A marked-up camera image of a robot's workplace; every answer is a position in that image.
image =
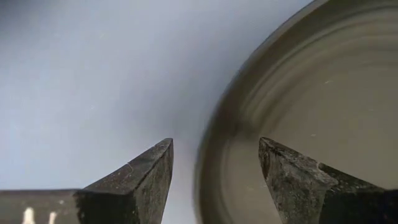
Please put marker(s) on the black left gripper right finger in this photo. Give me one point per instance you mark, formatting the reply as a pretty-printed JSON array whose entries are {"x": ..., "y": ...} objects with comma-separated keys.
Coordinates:
[{"x": 298, "y": 186}]

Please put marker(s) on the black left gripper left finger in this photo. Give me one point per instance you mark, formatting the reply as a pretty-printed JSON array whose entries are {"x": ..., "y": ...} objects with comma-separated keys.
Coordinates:
[{"x": 149, "y": 186}]

